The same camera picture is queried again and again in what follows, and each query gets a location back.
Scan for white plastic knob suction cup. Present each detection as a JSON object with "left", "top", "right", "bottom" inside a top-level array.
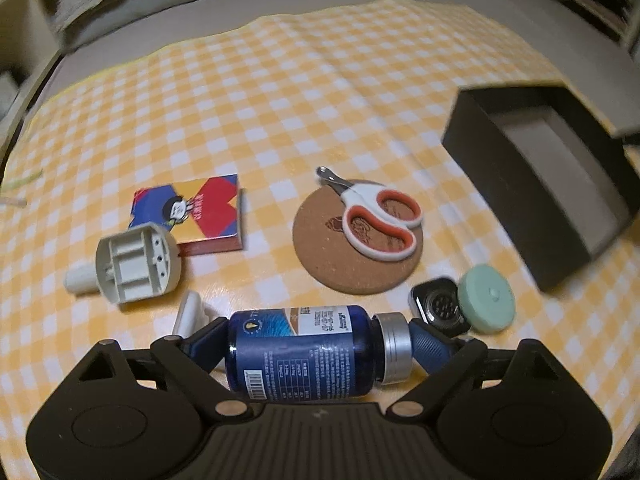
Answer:
[{"left": 170, "top": 289, "right": 227, "bottom": 373}]

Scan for mint green round tape measure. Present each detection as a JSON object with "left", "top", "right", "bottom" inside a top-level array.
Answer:
[{"left": 458, "top": 264, "right": 515, "bottom": 334}]

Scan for blue supplement bottle silver cap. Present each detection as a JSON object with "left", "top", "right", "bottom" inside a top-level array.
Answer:
[{"left": 226, "top": 304, "right": 412, "bottom": 402}]

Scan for grey plastic bracket with handle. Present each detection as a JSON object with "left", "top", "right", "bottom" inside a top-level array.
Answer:
[{"left": 64, "top": 222, "right": 182, "bottom": 306}]

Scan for colourful cartoon card box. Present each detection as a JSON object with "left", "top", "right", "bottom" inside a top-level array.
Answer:
[{"left": 129, "top": 174, "right": 243, "bottom": 257}]

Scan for round cork coaster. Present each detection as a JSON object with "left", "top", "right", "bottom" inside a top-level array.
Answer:
[{"left": 292, "top": 184, "right": 423, "bottom": 295}]

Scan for black cardboard box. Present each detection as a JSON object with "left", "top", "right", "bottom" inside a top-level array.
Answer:
[{"left": 442, "top": 84, "right": 639, "bottom": 292}]

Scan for small black square device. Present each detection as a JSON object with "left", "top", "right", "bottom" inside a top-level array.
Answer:
[{"left": 409, "top": 276, "right": 471, "bottom": 338}]

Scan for white orange scissors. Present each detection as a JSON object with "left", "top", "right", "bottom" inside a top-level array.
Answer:
[{"left": 316, "top": 166, "right": 423, "bottom": 262}]

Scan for yellow white checkered cloth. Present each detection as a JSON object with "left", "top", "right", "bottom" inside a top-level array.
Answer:
[{"left": 1, "top": 0, "right": 639, "bottom": 479}]

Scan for wooden bedside shelf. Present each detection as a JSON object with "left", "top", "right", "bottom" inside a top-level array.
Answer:
[{"left": 1, "top": 0, "right": 61, "bottom": 155}]

